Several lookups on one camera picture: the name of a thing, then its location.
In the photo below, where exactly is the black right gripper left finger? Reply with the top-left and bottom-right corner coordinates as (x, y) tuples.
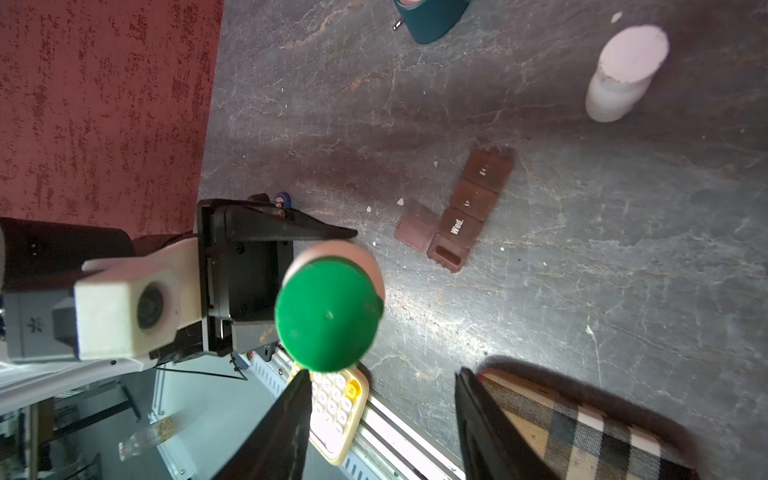
(214, 370), (312, 479)

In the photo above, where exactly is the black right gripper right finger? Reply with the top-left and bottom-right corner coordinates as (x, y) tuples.
(454, 367), (559, 479)

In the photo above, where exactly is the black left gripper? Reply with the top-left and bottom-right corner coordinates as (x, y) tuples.
(196, 194), (358, 357)

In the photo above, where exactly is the green capped pill bottle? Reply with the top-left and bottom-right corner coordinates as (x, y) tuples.
(274, 240), (386, 373)

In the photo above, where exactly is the brown weekly pill organizer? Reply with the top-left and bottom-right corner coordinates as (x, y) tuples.
(394, 147), (514, 273)

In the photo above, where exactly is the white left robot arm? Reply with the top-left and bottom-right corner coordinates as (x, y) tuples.
(1, 194), (356, 413)

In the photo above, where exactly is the yellow calculator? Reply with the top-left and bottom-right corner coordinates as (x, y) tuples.
(309, 367), (370, 466)

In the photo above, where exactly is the plaid checkered pouch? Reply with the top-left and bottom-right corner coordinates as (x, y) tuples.
(479, 368), (699, 479)

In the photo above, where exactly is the teal dial kitchen scale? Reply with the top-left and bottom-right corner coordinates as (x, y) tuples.
(394, 0), (470, 45)

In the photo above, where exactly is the small white pill bottle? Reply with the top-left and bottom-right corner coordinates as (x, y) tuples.
(585, 24), (670, 123)

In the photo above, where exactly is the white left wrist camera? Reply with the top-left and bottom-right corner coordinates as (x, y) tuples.
(74, 238), (203, 361)

